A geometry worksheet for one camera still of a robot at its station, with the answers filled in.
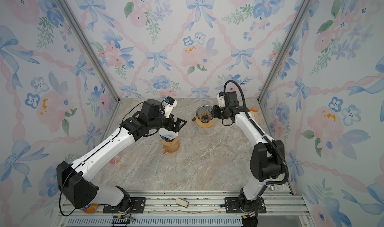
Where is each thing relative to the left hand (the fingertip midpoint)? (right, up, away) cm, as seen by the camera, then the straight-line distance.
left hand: (180, 117), depth 75 cm
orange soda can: (-44, -45, -1) cm, 63 cm away
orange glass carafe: (-6, -17, +13) cm, 22 cm away
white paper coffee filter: (-6, -10, +7) cm, 13 cm away
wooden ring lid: (+13, -5, +17) cm, 22 cm away
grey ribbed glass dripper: (+13, +3, +16) cm, 21 cm away
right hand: (+18, +4, +14) cm, 23 cm away
